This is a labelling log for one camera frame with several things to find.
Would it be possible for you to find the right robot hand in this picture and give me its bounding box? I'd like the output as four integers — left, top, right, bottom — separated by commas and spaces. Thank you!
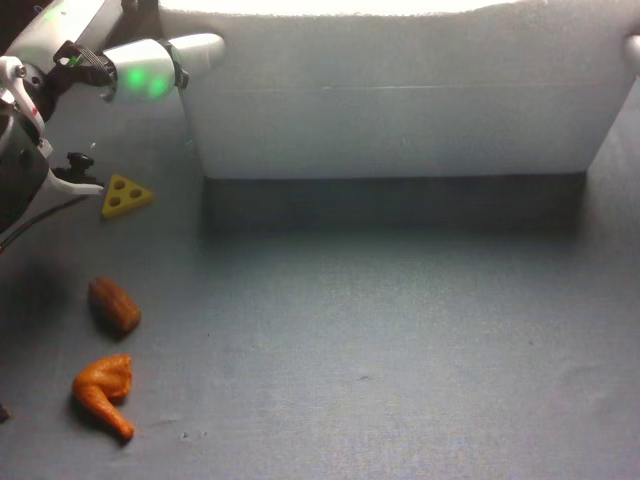
621, 33, 640, 77

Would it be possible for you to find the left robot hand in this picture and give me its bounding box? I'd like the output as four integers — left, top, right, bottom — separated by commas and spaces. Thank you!
101, 32, 227, 107

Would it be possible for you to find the white foam box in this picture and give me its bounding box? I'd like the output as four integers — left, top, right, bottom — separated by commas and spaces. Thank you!
182, 74, 635, 180

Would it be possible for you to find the yellow toy cheese wedge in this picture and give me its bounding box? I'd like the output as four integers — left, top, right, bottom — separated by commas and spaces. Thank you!
101, 173, 155, 220

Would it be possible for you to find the brown toy bread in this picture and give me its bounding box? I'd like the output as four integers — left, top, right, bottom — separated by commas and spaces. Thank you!
87, 276, 143, 335

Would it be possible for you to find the orange toy chicken wing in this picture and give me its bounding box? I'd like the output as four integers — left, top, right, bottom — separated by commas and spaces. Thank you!
71, 353, 136, 442

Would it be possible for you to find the grey table cloth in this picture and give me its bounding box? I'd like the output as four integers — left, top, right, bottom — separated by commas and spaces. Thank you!
0, 74, 640, 480

